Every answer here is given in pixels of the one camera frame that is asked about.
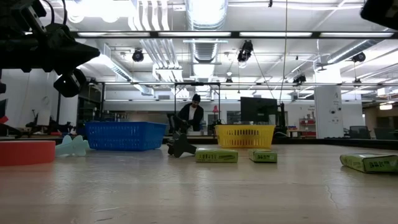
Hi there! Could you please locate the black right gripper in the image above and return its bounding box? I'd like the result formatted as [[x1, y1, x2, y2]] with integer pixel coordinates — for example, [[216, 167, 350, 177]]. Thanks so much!
[[360, 0, 398, 31]]

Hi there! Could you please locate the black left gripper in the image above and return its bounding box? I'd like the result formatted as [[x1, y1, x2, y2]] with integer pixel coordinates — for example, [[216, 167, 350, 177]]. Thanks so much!
[[0, 21, 101, 98]]

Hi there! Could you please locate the light blue staple remover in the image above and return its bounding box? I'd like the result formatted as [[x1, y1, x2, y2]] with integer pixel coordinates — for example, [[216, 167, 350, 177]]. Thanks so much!
[[55, 134, 91, 157]]

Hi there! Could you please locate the red tape roll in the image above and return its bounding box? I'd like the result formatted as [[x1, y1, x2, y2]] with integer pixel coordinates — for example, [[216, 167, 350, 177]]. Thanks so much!
[[0, 140, 56, 167]]

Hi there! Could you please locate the yellow-green eraser single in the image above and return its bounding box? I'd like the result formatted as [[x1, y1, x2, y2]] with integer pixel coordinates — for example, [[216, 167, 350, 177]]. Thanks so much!
[[339, 153, 398, 174]]

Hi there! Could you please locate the lime green staples box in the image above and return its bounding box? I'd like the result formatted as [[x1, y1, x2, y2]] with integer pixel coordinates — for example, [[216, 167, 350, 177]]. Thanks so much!
[[195, 147, 239, 164], [248, 148, 279, 164]]

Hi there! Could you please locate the blue plastic basket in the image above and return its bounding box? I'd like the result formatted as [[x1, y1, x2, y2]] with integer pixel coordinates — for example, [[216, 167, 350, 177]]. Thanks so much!
[[84, 121, 167, 152]]

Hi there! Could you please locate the white square pillar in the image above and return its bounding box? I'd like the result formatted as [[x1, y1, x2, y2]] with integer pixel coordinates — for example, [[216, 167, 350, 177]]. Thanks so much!
[[313, 85, 345, 139]]

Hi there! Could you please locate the dark office chair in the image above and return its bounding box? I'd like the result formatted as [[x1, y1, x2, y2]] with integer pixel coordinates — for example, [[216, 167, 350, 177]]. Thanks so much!
[[373, 126, 398, 141], [348, 125, 371, 140]]

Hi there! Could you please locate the person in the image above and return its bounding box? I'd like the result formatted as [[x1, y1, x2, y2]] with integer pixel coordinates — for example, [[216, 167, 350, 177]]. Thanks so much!
[[173, 93, 205, 133]]

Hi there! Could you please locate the red storage shelf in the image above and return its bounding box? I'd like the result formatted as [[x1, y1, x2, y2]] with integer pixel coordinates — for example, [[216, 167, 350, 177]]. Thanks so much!
[[300, 118, 317, 138]]

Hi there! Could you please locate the black computer monitor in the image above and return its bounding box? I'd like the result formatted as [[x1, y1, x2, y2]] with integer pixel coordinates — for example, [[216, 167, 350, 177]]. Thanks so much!
[[240, 96, 278, 126]]

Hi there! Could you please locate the yellow plastic basket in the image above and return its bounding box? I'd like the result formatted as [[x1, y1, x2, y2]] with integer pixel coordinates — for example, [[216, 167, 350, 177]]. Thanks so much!
[[215, 124, 277, 149]]

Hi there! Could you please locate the thin hanging cable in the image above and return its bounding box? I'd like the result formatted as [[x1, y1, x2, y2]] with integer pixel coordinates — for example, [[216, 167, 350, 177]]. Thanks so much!
[[279, 0, 289, 103]]

